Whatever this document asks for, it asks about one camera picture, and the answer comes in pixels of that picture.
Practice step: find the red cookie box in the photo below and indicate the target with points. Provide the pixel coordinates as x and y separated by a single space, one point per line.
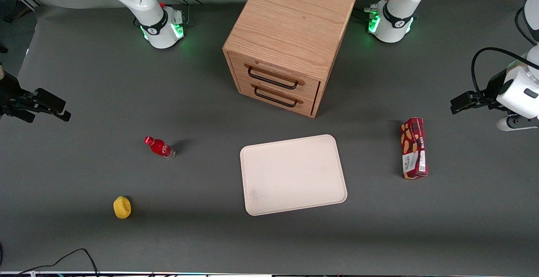
414 150

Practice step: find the cream rectangular tray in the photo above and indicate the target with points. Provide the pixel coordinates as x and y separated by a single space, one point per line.
292 174

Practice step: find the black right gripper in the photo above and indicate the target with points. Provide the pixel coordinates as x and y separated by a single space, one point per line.
13 93

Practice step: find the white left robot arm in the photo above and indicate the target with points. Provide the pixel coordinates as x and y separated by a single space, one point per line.
396 16

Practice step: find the small red soda bottle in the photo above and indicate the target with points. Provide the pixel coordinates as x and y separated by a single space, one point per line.
160 147

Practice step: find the wooden two-drawer cabinet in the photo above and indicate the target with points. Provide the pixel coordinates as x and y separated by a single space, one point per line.
290 28

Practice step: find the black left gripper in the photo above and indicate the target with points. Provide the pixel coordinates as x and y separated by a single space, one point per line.
491 90

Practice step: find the yellow lemon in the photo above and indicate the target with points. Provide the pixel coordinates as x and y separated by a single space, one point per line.
122 207

